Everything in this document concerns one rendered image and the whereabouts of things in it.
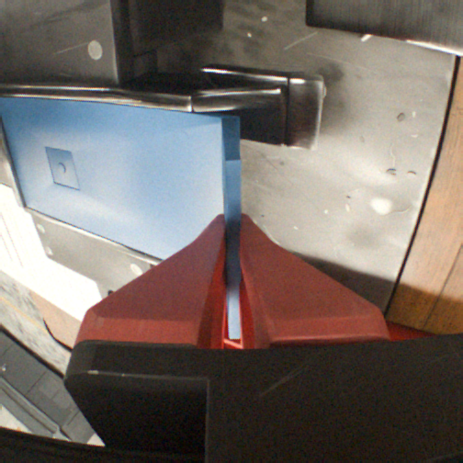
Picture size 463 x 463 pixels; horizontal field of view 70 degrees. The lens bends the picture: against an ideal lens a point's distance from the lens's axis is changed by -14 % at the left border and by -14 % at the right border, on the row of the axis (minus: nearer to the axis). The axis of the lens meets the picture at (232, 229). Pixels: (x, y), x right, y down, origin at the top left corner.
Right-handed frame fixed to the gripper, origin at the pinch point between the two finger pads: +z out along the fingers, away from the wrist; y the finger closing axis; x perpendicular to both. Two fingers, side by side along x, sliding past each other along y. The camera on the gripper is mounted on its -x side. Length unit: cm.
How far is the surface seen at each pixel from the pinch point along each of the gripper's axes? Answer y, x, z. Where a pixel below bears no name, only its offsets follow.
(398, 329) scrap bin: -11.5, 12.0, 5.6
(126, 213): 4.6, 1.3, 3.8
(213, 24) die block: 0.9, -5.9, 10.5
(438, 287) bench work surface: -13.0, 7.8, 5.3
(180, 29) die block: 2.3, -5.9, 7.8
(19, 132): 10.9, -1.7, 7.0
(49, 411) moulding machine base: 237, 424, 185
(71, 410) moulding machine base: 206, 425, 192
